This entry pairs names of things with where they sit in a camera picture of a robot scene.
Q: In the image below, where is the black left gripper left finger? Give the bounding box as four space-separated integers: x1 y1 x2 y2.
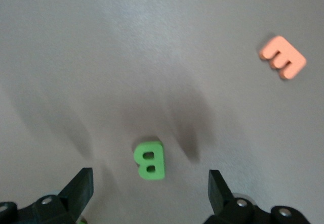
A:
0 167 95 224

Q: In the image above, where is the orange foam letter E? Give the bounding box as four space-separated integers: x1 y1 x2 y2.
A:
258 35 307 80

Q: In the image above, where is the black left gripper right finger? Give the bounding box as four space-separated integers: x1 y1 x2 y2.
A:
204 169 311 224

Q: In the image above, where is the green foam letter B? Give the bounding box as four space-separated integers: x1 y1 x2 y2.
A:
133 141 166 181

